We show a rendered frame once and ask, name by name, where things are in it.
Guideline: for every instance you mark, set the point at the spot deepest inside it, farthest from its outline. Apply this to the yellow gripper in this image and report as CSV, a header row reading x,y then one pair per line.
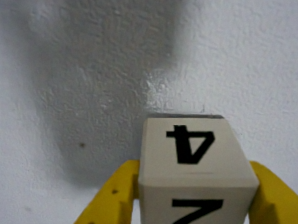
x,y
274,201

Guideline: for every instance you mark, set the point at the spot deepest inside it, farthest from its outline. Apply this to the white number cube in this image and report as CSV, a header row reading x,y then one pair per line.
x,y
193,171

